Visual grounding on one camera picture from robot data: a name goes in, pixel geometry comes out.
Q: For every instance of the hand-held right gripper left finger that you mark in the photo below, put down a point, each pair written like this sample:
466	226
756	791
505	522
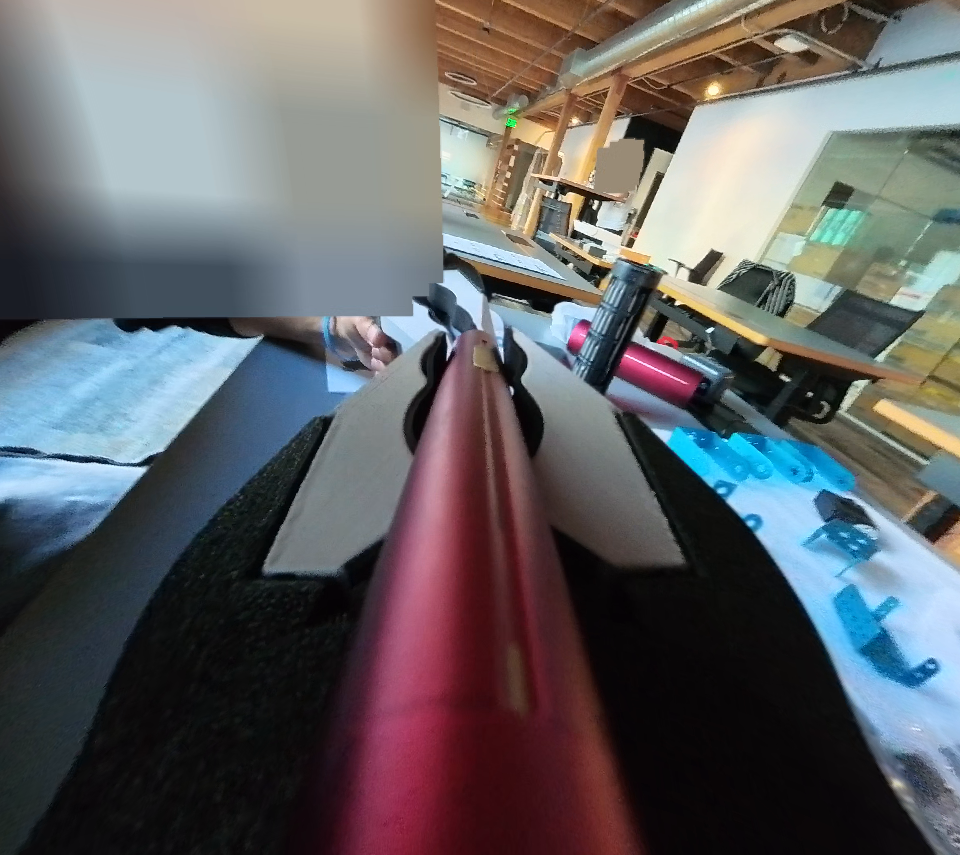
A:
337	495

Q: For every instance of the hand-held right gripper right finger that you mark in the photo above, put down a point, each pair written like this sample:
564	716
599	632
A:
592	480

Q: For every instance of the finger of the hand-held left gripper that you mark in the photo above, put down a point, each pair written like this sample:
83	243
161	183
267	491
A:
476	304

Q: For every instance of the red metal tube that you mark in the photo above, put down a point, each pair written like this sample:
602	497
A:
465	570

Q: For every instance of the person's left forearm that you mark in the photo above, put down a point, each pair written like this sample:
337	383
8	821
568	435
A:
285	331

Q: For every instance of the person's left hand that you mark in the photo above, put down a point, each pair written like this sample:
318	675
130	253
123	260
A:
360	334

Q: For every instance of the white paper sheet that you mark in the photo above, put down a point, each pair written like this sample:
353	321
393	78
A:
352	375

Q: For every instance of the red metal cylinder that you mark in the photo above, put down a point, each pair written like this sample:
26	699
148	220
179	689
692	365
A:
652	367

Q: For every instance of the black ribbed grip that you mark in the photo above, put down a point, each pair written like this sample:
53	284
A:
615	322

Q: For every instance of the blue wristband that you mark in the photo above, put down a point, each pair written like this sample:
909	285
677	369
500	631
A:
328	334

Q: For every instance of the pile of blue metal brackets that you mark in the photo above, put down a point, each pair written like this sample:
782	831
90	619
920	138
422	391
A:
757	457

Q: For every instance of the white plastic sheet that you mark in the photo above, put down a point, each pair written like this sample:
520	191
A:
795	607

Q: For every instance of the wood-edged table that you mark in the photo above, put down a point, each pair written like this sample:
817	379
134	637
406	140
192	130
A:
787	330

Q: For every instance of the black striped chair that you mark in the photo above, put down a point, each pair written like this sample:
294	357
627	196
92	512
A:
761	285

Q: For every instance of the black mesh office chair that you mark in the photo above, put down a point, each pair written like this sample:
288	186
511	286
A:
862	319

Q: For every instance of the black metal bracket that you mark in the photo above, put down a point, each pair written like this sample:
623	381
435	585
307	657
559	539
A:
840	506

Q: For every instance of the glass wall window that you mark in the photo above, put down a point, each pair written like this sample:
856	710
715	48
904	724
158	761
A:
877	232

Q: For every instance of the silver air duct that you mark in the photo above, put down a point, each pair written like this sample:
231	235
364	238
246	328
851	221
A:
712	7

